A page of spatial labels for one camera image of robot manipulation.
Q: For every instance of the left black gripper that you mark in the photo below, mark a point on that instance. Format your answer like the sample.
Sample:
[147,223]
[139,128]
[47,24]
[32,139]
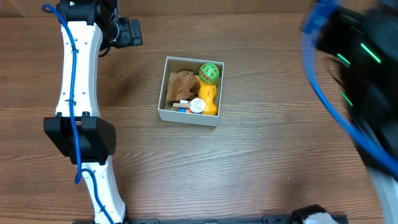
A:
[131,32]

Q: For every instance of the brown plush toy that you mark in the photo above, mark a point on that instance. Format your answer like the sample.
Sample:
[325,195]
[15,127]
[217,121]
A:
[183,85]

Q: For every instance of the green number ball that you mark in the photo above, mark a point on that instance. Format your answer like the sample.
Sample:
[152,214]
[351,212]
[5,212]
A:
[209,73]

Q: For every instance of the colourful puzzle cube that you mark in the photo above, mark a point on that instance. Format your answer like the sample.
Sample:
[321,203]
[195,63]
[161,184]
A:
[184,110]

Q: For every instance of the yellow toy whale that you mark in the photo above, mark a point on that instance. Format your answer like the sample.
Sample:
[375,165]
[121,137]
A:
[207,93]

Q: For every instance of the small wooden rattle drum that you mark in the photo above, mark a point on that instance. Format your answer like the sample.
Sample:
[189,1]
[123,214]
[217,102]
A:
[196,105]

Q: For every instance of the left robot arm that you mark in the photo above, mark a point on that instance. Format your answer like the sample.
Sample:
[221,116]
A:
[89,29]

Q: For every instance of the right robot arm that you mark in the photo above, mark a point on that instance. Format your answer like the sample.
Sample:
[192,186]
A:
[365,48]

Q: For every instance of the white cardboard box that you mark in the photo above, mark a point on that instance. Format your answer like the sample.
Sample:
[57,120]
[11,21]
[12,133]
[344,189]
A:
[165,109]

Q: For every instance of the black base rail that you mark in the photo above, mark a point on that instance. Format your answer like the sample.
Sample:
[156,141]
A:
[266,219]

